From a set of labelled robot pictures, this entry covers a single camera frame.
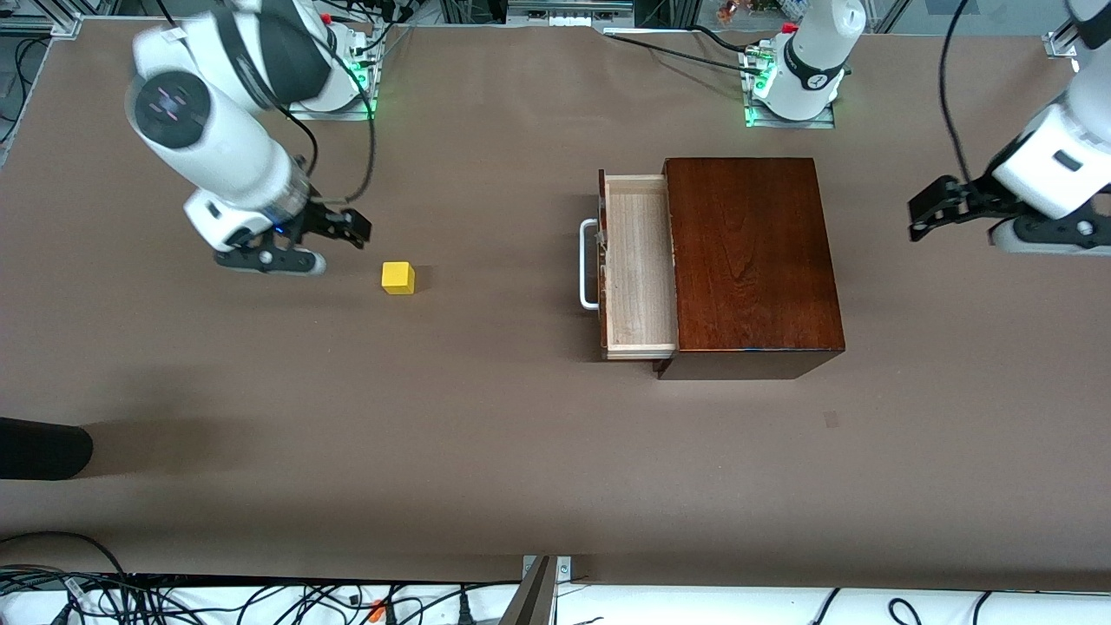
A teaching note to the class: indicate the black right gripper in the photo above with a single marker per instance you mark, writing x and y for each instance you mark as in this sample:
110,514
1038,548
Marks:
323,220

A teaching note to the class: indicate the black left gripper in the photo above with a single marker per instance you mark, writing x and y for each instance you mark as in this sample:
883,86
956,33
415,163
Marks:
978,195

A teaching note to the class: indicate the yellow cube block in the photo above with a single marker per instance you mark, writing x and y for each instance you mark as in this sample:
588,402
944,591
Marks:
397,278

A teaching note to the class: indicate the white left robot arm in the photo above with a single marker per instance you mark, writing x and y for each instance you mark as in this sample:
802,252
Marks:
1050,156

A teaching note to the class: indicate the dark wooden drawer cabinet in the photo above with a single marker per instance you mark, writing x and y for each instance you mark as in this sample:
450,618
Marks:
755,260

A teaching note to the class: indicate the brown table cover sheet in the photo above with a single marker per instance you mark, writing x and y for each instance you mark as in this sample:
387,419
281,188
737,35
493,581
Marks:
521,434

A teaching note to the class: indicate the white power strip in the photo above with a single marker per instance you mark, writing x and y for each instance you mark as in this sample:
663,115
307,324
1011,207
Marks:
568,17

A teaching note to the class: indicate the black padded cylinder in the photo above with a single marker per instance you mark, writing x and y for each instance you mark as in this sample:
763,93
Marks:
43,447

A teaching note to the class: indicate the grey metal strut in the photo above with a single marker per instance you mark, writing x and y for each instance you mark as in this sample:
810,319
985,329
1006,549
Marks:
534,599

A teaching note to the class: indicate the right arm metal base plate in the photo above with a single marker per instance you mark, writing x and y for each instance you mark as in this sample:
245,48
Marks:
360,114

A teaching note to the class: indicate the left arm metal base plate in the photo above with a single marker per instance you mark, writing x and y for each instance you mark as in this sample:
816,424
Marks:
825,122

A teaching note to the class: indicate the aluminium profile rail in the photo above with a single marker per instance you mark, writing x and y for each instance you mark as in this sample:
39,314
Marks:
1061,43

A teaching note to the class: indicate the aluminium frame bar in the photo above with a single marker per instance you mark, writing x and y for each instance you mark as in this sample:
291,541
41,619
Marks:
43,26

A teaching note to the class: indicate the silver corner bracket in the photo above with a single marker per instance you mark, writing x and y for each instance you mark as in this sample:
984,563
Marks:
564,569

